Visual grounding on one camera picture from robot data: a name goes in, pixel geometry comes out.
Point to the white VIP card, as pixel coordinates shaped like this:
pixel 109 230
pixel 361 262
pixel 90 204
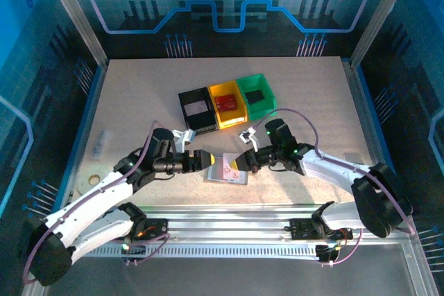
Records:
pixel 229 173

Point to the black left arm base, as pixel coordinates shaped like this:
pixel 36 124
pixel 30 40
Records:
pixel 156 226

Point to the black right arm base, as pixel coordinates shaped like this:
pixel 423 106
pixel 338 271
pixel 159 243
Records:
pixel 301 228

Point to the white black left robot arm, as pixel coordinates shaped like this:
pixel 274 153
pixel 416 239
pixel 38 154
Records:
pixel 90 202

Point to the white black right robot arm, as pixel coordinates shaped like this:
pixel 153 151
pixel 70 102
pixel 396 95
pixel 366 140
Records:
pixel 333 171

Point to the white card in bin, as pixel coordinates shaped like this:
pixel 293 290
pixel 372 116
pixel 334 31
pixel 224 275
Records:
pixel 195 108

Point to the red card in bin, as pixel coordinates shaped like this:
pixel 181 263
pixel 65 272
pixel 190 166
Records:
pixel 226 102

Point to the black card in bin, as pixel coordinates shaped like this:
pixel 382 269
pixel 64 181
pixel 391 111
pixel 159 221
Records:
pixel 255 96

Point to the black card with label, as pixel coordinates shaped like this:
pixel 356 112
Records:
pixel 352 156

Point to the black plastic bin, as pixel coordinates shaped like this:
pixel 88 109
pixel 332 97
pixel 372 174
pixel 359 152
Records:
pixel 201 124

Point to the yellow plastic bin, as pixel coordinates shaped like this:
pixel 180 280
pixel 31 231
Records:
pixel 229 119

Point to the green plastic bin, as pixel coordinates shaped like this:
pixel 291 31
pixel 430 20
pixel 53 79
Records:
pixel 260 114

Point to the clear plastic tube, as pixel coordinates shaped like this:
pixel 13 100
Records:
pixel 101 143

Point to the white tape roll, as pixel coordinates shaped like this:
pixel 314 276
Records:
pixel 85 180

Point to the aluminium mounting rail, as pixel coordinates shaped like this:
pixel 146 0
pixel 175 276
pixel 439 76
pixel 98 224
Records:
pixel 225 221

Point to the aluminium side rail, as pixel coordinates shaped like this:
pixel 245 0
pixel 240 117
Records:
pixel 360 102

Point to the aluminium frame post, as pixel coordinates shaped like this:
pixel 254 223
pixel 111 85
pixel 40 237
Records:
pixel 80 22
pixel 377 22

